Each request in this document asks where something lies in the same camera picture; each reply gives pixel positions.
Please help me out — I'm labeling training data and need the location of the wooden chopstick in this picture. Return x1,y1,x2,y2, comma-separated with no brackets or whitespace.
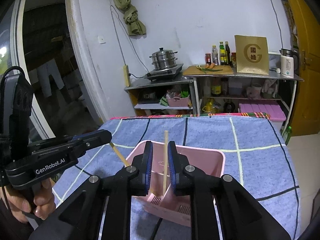
163,131,169,195
110,142,130,167

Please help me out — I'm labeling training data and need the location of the pink plastic utensil basket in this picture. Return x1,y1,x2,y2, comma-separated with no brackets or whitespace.
136,141,225,226

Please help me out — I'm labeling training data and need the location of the metal kitchen shelf rack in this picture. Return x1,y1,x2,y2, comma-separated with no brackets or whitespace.
124,66,302,129

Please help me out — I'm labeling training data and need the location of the person's left hand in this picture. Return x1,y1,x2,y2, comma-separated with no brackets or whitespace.
4,178,56,223

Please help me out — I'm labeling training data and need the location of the blue checked table cloth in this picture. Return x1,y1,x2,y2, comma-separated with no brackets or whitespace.
53,115,301,239

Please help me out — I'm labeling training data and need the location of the beige power strip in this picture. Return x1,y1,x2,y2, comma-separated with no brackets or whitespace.
123,64,131,87

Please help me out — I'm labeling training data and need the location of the green bottle on floor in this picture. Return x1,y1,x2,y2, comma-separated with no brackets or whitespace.
283,126,292,145

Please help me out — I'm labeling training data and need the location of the pink small basket on shelf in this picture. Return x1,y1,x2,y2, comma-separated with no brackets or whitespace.
166,96,190,107

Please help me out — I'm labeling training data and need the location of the pink storage box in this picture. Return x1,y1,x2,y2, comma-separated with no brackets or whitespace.
239,101,286,122

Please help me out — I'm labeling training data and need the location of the black induction cooker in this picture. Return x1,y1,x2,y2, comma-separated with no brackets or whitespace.
143,63,183,81

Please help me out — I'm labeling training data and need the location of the stainless steel steamer pot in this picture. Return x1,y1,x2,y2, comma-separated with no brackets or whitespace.
150,48,177,70

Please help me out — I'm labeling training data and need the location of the yellow wooden door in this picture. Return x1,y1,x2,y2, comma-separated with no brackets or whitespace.
289,0,319,136

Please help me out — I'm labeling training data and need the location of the green hanging cloth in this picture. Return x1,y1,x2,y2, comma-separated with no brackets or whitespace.
113,0,146,36

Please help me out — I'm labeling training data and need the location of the yellow oil bottle on shelf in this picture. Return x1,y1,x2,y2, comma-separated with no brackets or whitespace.
211,77,221,96

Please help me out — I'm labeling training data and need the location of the wooden cutting board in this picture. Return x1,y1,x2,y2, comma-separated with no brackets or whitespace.
182,65,234,76

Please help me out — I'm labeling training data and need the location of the red sauce jar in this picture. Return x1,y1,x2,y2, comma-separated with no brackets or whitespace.
205,53,212,65

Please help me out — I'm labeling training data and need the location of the clear plastic bottle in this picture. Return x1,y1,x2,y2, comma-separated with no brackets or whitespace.
212,45,219,65

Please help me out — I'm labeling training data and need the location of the white electric kettle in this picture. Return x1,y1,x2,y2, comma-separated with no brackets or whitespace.
279,48,299,77

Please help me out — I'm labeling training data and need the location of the gold gift box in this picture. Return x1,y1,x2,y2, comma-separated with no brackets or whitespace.
234,35,269,75

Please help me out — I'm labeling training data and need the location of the green-label sauce bottle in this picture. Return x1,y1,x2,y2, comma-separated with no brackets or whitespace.
219,41,226,65

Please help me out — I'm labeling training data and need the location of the dark soy sauce bottle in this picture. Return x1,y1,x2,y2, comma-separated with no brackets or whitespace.
225,41,232,66

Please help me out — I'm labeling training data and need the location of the white wall switch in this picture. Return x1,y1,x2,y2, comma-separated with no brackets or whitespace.
97,35,106,44

